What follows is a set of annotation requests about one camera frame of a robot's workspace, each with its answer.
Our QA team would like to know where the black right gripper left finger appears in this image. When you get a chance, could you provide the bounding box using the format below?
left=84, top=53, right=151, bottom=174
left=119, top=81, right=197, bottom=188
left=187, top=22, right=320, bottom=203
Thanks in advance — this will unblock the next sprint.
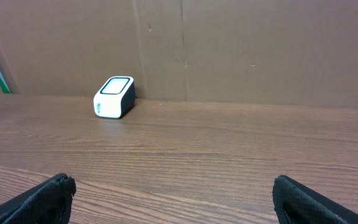
left=0, top=173, right=76, bottom=224

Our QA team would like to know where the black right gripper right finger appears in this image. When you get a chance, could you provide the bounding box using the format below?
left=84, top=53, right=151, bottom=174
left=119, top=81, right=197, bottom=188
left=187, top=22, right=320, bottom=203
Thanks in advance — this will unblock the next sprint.
left=272, top=175, right=358, bottom=224

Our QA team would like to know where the white barcode scanner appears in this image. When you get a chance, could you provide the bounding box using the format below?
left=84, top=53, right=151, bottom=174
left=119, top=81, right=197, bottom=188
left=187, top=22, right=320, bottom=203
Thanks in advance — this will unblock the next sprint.
left=93, top=76, right=136, bottom=119

